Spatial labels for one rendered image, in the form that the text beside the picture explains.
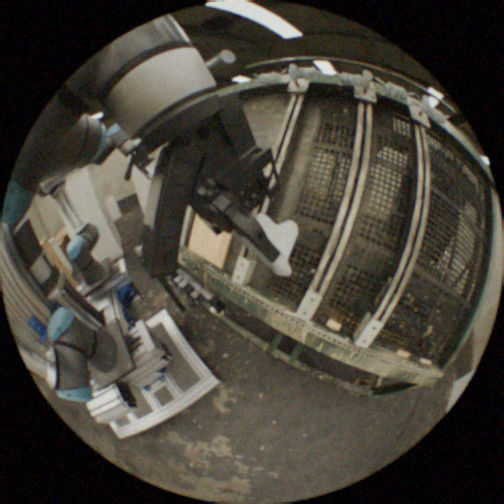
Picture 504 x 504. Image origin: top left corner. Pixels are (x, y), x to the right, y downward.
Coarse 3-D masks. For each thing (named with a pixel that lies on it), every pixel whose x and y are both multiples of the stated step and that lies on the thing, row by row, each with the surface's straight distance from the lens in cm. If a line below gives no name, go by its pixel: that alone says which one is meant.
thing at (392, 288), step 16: (416, 112) 95; (416, 128) 90; (416, 144) 83; (416, 160) 79; (416, 176) 74; (416, 192) 70; (416, 208) 66; (416, 224) 65; (416, 240) 65; (400, 256) 64; (416, 256) 65; (400, 272) 62; (384, 288) 65; (400, 288) 64; (384, 304) 63; (368, 320) 66; (384, 320) 66; (368, 336) 68
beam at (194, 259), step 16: (192, 256) 93; (224, 272) 77; (224, 288) 78; (256, 288) 71; (240, 304) 75; (256, 304) 70; (272, 304) 66; (288, 304) 69; (272, 320) 70; (304, 320) 65; (320, 320) 70; (304, 336) 70; (352, 336) 74; (336, 352) 74; (352, 352) 74; (384, 352) 81; (368, 368) 83; (384, 368) 87; (432, 368) 112; (432, 384) 130
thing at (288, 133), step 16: (304, 80) 98; (304, 96) 93; (288, 112) 83; (288, 128) 77; (288, 144) 71; (288, 160) 72; (272, 176) 68; (256, 208) 63; (272, 208) 66; (240, 256) 66; (256, 256) 67; (240, 272) 67
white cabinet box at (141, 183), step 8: (136, 144) 442; (128, 160) 495; (136, 168) 438; (136, 176) 438; (144, 176) 441; (136, 184) 440; (144, 184) 443; (136, 192) 501; (144, 192) 445; (144, 200) 449; (144, 208) 454
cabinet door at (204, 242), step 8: (200, 224) 92; (192, 232) 98; (200, 232) 92; (208, 232) 87; (224, 232) 78; (232, 232) 76; (192, 240) 98; (200, 240) 92; (208, 240) 87; (216, 240) 82; (224, 240) 78; (192, 248) 98; (200, 248) 91; (208, 248) 87; (216, 248) 82; (224, 248) 78; (208, 256) 87; (216, 256) 82; (224, 256) 78; (216, 264) 83; (224, 264) 81
